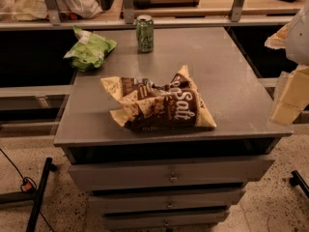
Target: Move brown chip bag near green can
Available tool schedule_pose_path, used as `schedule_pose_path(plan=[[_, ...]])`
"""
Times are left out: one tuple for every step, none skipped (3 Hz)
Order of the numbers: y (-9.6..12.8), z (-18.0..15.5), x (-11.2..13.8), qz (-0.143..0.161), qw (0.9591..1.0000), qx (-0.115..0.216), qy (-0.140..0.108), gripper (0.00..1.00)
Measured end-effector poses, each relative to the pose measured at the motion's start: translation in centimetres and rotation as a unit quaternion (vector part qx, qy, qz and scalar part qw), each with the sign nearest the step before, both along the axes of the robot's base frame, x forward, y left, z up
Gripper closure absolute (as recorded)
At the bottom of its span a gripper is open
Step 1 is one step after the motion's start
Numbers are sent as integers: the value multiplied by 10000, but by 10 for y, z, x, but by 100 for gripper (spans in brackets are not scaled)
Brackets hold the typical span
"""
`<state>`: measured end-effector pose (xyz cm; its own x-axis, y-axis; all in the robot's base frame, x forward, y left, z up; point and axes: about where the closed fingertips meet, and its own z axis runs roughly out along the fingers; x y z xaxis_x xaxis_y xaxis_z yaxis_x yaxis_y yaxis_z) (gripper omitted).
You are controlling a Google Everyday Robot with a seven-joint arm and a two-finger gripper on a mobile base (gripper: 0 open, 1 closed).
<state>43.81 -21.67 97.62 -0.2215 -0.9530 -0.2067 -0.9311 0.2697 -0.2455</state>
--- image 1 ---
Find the green soda can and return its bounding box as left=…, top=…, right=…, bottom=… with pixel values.
left=136, top=14, right=154, bottom=53

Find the grey drawer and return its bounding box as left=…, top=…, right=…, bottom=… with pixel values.
left=89, top=188, right=245, bottom=214
left=102, top=209, right=229, bottom=230
left=69, top=155, right=274, bottom=190

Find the black floor stand left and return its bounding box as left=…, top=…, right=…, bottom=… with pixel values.
left=0, top=158, right=57, bottom=232

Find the black floor cable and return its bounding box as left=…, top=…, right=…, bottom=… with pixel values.
left=0, top=148, right=56, bottom=232

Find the middle metal bracket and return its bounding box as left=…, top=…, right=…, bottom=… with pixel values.
left=123, top=0, right=134, bottom=24

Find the brown chip bag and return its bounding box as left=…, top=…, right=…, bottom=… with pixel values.
left=100, top=66, right=216, bottom=131

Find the grey drawer cabinet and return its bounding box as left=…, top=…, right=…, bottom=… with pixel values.
left=54, top=27, right=292, bottom=231

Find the metal bracket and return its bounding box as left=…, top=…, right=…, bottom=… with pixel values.
left=229, top=0, right=245, bottom=22
left=123, top=0, right=134, bottom=24
left=44, top=0, right=61, bottom=26

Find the black stand foot right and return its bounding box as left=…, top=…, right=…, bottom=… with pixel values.
left=290, top=170, right=309, bottom=198

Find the green chip bag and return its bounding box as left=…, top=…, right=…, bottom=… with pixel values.
left=64, top=26, right=117, bottom=72

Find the left metal bracket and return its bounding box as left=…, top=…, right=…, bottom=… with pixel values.
left=44, top=0, right=61, bottom=26

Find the top grey drawer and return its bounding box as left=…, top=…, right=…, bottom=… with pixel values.
left=69, top=155, right=274, bottom=190

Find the middle grey drawer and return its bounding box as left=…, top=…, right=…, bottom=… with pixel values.
left=89, top=188, right=245, bottom=214

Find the white cloth on shelf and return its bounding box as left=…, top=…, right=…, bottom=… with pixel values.
left=0, top=0, right=102, bottom=21

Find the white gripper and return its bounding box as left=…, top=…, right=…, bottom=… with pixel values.
left=265, top=2, right=309, bottom=125

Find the bottom grey drawer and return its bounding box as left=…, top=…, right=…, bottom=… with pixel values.
left=102, top=209, right=229, bottom=230

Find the right metal bracket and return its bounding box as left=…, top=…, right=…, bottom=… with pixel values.
left=229, top=0, right=245, bottom=22

